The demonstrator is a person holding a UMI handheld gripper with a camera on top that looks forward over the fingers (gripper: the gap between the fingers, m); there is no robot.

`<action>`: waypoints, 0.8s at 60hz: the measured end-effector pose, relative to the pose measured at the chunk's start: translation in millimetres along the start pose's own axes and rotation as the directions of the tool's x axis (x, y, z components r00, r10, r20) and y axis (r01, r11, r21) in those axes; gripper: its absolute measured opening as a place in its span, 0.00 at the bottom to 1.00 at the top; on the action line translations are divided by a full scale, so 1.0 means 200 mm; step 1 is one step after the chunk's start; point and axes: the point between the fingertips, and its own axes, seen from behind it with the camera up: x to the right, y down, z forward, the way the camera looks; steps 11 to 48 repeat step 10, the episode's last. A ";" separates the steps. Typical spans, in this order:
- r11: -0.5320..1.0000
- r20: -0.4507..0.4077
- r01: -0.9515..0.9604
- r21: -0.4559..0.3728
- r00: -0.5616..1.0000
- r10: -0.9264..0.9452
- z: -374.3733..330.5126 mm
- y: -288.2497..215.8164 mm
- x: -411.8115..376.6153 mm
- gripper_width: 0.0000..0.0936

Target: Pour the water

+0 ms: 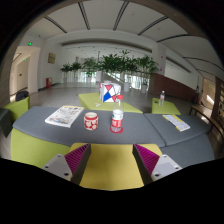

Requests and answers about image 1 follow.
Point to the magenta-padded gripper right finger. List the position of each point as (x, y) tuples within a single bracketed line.
[(161, 165)]

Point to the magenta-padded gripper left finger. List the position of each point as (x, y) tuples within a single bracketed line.
[(61, 165)]

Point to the red-capped clear water bottle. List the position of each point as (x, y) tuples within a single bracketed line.
[(117, 120)]

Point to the small clear water bottle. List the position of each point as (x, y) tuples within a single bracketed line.
[(161, 99)]

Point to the yellow and white leaflet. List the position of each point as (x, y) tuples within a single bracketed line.
[(176, 123)]

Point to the large printed magazine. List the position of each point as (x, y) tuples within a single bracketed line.
[(65, 116)]

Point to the yellow-green upholstered seat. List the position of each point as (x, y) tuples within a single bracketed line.
[(111, 166)]

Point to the red and white patterned cup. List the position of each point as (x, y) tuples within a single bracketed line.
[(91, 121)]

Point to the small lime green square seat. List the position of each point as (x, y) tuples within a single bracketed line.
[(166, 109)]

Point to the large lime green seat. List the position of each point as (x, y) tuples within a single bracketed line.
[(93, 106)]

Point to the dark grey seat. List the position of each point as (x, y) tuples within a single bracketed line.
[(5, 121)]

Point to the lime green stool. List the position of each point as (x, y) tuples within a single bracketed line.
[(16, 109)]

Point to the black bag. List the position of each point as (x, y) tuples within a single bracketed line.
[(22, 95)]

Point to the red fire extinguisher cabinet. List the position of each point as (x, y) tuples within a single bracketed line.
[(48, 82)]

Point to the red white blue geometric box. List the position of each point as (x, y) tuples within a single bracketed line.
[(107, 93)]

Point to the green exit sign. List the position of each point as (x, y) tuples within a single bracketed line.
[(30, 43)]

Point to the framed wall picture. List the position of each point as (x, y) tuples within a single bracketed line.
[(51, 58)]

